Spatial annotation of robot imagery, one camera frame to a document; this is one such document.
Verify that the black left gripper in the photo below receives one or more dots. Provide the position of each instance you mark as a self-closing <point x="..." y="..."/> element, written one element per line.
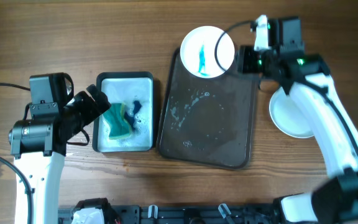
<point x="92" y="111"/>

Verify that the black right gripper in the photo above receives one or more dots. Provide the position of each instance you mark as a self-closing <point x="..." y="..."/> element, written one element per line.
<point x="244" y="62"/>

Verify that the green yellow sponge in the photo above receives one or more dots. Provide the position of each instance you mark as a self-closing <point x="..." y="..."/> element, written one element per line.
<point x="119" y="128"/>

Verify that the white plate blue stain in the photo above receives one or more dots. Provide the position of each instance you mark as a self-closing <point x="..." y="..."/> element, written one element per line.
<point x="207" y="52"/>

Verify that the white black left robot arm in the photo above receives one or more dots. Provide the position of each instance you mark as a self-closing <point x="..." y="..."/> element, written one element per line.
<point x="39" y="144"/>

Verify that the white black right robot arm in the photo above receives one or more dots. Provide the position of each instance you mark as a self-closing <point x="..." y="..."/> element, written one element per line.
<point x="307" y="81"/>

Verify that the black tray with soapy water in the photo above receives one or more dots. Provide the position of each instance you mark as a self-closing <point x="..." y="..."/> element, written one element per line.
<point x="126" y="87"/>

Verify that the brown plastic serving tray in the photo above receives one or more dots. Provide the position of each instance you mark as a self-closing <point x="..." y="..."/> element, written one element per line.
<point x="207" y="121"/>

